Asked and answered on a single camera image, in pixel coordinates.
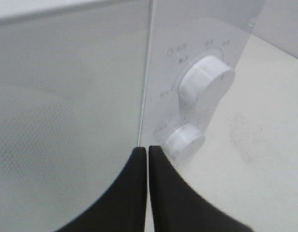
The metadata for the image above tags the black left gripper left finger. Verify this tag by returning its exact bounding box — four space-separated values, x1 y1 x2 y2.
58 147 147 232

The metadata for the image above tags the white microwave oven body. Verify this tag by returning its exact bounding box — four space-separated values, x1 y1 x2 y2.
140 0 264 150

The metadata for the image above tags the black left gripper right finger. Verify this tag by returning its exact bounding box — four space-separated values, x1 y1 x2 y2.
149 146 252 232

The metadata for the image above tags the upper white power knob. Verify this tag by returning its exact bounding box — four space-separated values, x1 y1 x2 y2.
178 55 235 106

